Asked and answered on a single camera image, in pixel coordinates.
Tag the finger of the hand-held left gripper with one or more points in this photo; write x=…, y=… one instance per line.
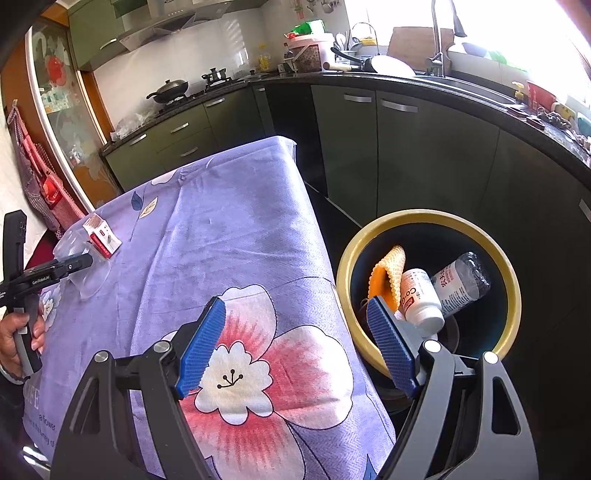
x=76, y=264

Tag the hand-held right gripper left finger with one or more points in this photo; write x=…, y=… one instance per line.
x=203, y=341

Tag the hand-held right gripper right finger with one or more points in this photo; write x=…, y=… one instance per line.
x=390, y=341

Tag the clear plastic cup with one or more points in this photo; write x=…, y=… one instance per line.
x=87, y=282

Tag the white pill bottle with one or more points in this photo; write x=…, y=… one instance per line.
x=418, y=295

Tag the orange waffle-textured cloth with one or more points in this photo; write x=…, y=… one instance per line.
x=395, y=272

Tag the clear plastic bottle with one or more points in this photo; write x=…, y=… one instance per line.
x=461, y=281

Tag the yellow-rimmed dark trash bin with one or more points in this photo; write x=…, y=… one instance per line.
x=415, y=216

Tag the person's left hand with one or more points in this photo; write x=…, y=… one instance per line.
x=9, y=346

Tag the red and white cigarette box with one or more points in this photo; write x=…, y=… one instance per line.
x=104, y=237

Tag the red checkered apron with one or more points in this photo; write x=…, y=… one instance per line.
x=39, y=180

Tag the purple floral tablecloth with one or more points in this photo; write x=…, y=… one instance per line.
x=231, y=230

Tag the clear plastic bags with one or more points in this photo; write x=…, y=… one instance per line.
x=127, y=127

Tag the green cabinet run with drawers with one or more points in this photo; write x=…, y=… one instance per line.
x=184, y=134

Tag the green cabinet run with doors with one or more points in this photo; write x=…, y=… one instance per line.
x=415, y=152

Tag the black wok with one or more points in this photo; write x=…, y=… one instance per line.
x=168, y=90

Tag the steel cooking pot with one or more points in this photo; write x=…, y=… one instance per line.
x=216, y=77

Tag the steel range hood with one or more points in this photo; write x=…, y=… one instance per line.
x=157, y=28

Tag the black kitchen countertop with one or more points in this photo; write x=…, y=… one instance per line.
x=531, y=134

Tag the white plate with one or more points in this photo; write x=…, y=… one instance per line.
x=392, y=65

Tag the yellow bottle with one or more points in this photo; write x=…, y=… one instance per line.
x=264, y=60

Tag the wooden rolling pin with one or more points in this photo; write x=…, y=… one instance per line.
x=337, y=67

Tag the small yellow item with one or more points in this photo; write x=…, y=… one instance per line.
x=519, y=90

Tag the black frying pan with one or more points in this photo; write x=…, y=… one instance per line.
x=353, y=57

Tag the red container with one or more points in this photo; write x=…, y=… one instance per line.
x=541, y=94

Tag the wooden cutting board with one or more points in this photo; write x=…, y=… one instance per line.
x=415, y=46

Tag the white lidded bucket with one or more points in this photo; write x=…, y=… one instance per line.
x=310, y=51

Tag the blue bowl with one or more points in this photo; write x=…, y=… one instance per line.
x=475, y=49

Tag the steel kitchen faucet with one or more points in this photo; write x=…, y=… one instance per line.
x=441, y=32

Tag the green bag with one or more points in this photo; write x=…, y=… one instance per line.
x=309, y=26

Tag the glass door with wooden frame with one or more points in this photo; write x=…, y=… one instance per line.
x=55, y=106

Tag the green wall cabinet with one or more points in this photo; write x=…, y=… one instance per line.
x=92, y=32

